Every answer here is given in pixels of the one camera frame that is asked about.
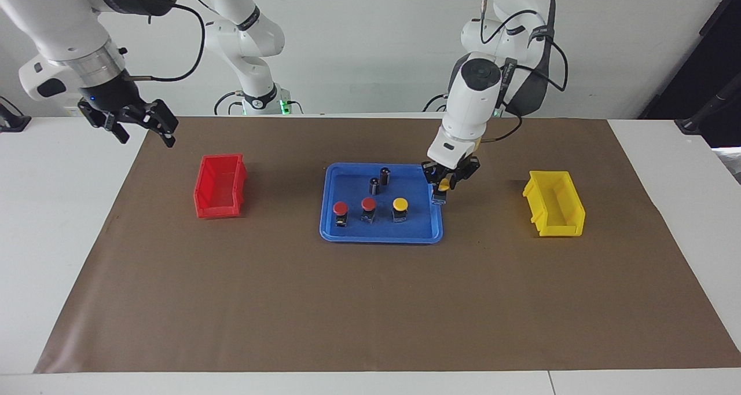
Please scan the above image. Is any black clamp base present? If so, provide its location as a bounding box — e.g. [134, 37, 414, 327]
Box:
[0, 97, 31, 133]

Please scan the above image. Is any red plastic bin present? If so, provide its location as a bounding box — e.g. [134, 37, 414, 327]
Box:
[193, 154, 248, 219]

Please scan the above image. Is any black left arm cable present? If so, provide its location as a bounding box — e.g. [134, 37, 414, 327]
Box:
[479, 0, 569, 144]

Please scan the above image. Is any black background panel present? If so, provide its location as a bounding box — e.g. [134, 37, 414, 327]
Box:
[639, 0, 741, 148]

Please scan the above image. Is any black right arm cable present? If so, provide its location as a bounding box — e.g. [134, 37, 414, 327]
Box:
[124, 0, 207, 83]

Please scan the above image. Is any yellow plastic bin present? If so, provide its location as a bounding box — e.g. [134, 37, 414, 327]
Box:
[522, 170, 586, 237]

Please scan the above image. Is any black base cable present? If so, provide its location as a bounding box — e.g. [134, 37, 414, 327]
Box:
[214, 90, 245, 116]
[422, 93, 450, 114]

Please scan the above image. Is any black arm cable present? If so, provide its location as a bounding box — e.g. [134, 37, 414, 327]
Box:
[479, 0, 569, 144]
[124, 0, 207, 83]

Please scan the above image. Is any brown paper mat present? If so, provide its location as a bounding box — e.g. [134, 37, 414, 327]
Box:
[34, 116, 741, 374]

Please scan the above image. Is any blue plastic tray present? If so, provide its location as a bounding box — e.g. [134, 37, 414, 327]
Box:
[320, 163, 444, 244]

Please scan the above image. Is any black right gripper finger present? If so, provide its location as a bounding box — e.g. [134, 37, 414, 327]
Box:
[78, 101, 129, 145]
[142, 98, 178, 148]

